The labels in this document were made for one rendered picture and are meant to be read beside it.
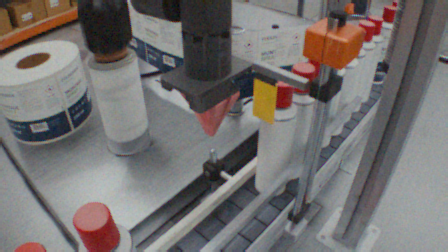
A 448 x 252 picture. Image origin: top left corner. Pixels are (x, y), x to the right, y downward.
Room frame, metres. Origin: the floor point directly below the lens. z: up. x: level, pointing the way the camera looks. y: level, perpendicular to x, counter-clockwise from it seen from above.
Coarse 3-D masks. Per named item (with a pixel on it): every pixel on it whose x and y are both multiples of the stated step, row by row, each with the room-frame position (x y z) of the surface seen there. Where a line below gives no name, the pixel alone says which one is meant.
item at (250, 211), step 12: (348, 108) 0.49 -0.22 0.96; (336, 120) 0.45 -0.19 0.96; (300, 156) 0.36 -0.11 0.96; (288, 168) 0.33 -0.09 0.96; (300, 168) 0.35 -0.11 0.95; (276, 180) 0.31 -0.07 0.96; (288, 180) 0.32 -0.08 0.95; (264, 192) 0.29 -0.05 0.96; (276, 192) 0.30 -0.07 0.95; (252, 204) 0.27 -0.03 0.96; (264, 204) 0.28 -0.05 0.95; (240, 216) 0.25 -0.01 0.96; (252, 216) 0.26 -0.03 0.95; (228, 228) 0.23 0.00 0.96; (240, 228) 0.24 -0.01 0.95; (216, 240) 0.22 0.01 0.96; (228, 240) 0.22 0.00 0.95
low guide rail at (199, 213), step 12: (252, 168) 0.38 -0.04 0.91; (228, 180) 0.36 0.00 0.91; (240, 180) 0.36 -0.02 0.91; (216, 192) 0.33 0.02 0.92; (228, 192) 0.34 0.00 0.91; (204, 204) 0.31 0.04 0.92; (216, 204) 0.32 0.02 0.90; (192, 216) 0.29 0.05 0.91; (204, 216) 0.30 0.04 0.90; (180, 228) 0.26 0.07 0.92; (168, 240) 0.24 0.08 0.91
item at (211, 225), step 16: (384, 80) 0.74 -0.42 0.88; (352, 128) 0.53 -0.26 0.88; (336, 144) 0.48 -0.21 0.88; (320, 160) 0.44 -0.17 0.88; (240, 192) 0.36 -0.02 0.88; (256, 192) 0.36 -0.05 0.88; (288, 192) 0.36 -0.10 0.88; (224, 208) 0.33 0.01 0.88; (240, 208) 0.33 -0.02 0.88; (272, 208) 0.33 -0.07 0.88; (208, 224) 0.30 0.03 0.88; (224, 224) 0.30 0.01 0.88; (256, 224) 0.30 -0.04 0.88; (192, 240) 0.27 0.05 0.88; (208, 240) 0.27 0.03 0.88; (240, 240) 0.27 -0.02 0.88
